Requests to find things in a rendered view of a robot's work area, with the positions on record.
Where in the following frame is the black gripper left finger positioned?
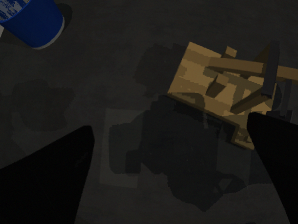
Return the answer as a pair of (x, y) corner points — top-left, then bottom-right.
(0, 125), (94, 224)

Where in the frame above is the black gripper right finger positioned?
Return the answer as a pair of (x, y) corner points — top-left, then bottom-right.
(246, 112), (298, 224)

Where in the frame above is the blue cup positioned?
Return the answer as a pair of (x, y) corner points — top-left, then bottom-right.
(0, 0), (65, 49)

